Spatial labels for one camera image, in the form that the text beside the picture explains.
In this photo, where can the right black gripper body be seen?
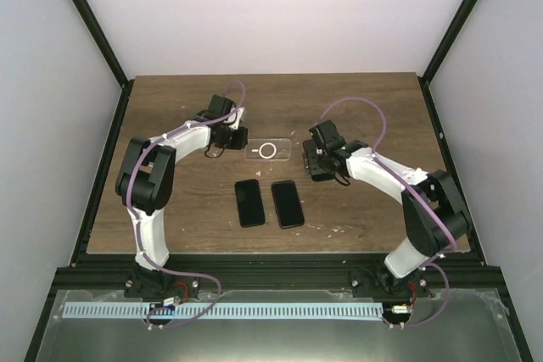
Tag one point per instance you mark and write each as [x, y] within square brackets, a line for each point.
[316, 168]

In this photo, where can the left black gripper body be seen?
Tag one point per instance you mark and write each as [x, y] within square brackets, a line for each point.
[232, 142]

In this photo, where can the clear magsafe phone case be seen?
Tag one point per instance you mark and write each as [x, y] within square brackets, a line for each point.
[275, 149]

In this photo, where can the pink phone black screen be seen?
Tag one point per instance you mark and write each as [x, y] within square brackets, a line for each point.
[287, 204]

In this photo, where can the black phone case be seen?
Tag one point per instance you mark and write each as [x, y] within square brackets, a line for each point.
[249, 203]
[287, 204]

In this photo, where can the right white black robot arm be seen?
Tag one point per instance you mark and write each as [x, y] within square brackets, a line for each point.
[434, 211]

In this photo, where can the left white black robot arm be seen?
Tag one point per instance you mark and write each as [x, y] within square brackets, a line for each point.
[146, 176]

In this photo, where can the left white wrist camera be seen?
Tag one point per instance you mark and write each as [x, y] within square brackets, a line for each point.
[236, 118]

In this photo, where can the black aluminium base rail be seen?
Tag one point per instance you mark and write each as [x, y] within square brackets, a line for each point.
[267, 271]

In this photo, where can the right black frame post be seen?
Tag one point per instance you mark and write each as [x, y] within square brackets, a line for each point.
[451, 34]

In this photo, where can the black frame post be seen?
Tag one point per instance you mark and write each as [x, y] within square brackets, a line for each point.
[451, 34]
[90, 20]

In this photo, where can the light blue slotted cable duct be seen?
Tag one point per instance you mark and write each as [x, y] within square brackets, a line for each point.
[232, 311]

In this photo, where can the left black frame post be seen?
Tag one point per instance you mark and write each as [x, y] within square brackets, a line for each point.
[90, 20]

